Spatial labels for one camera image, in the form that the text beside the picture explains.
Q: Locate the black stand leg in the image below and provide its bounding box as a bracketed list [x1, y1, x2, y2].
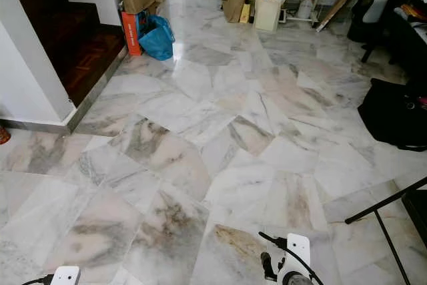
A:
[345, 177, 427, 285]

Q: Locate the black fabric bag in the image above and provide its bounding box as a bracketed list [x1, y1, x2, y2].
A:
[357, 77, 427, 152]

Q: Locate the blue plastic bag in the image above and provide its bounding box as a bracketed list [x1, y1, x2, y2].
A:
[137, 14, 175, 61]

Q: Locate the cream shopping bag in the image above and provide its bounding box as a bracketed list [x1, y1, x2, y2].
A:
[254, 0, 285, 33]

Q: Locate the black desk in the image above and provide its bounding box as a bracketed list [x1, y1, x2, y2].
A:
[384, 5, 427, 89]

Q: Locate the white plastic jug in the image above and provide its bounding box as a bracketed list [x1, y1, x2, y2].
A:
[296, 0, 316, 20]

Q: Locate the small brown paper bag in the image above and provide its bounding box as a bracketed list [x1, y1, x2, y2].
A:
[221, 0, 250, 24]

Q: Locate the black office chair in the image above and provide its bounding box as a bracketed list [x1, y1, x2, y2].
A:
[347, 0, 401, 64]

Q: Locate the orange cardboard box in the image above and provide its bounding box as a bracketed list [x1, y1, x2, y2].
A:
[121, 11, 142, 57]

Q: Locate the dark wooden staircase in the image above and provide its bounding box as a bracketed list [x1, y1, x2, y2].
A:
[13, 0, 127, 107]

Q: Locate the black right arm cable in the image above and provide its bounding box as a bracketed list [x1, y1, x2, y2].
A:
[258, 231, 324, 285]

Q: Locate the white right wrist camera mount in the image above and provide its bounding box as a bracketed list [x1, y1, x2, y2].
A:
[282, 233, 312, 285]

